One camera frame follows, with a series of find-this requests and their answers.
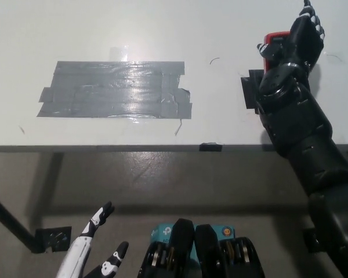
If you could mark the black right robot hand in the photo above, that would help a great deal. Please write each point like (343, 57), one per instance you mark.
(306, 43)

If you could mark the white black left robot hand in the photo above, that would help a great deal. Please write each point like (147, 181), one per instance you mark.
(75, 257)

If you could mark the red digital multimeter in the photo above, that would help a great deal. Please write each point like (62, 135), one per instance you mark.
(271, 35)

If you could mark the black diagonal table leg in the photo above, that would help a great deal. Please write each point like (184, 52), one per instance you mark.
(8, 217)

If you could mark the teal router box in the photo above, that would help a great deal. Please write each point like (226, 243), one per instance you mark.
(162, 233)

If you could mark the small black tape strip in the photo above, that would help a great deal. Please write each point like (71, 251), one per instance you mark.
(210, 147)

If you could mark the grey duct tape patch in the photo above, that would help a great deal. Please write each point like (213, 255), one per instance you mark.
(113, 89)

